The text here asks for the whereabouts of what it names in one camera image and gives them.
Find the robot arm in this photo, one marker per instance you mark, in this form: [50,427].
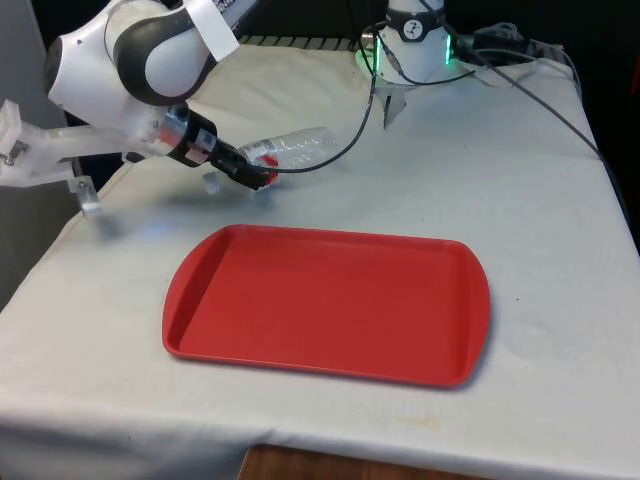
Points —
[165,65]

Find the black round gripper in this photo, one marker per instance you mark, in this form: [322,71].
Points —
[192,137]

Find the clear plastic bottle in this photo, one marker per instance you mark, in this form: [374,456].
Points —
[305,147]

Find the red plastic tray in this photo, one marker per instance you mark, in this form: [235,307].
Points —
[325,305]

